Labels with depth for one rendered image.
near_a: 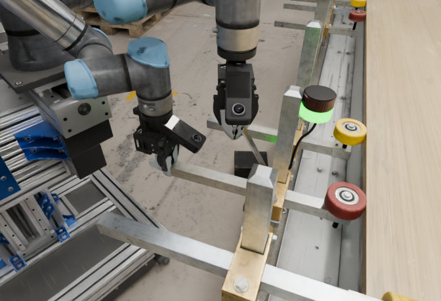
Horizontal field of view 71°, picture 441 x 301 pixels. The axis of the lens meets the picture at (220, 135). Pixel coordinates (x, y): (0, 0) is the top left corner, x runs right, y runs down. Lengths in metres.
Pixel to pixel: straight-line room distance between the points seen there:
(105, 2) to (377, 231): 0.61
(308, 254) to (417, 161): 0.37
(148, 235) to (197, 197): 1.30
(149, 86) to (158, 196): 1.29
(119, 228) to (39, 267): 0.99
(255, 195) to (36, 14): 0.52
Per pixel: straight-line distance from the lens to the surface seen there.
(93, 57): 0.65
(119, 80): 0.62
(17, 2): 0.71
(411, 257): 0.68
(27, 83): 0.89
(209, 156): 2.07
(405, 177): 0.82
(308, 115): 0.61
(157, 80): 0.63
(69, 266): 1.50
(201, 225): 1.72
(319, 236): 0.99
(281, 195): 0.72
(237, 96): 0.54
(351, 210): 0.69
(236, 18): 0.52
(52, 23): 0.71
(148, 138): 0.73
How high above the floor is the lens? 1.42
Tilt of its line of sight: 39 degrees down
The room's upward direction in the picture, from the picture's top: straight up
